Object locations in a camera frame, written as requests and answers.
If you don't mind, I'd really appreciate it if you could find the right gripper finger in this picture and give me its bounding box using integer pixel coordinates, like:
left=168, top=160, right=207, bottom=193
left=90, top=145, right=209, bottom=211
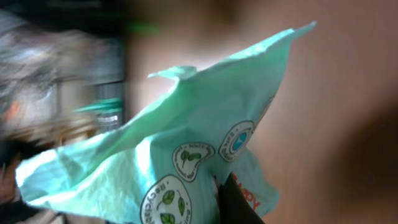
left=218, top=172, right=265, bottom=224

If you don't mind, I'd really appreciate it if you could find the teal wet wipes pack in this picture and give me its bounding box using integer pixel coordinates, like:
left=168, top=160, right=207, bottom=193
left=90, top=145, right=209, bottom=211
left=16, top=24, right=314, bottom=223

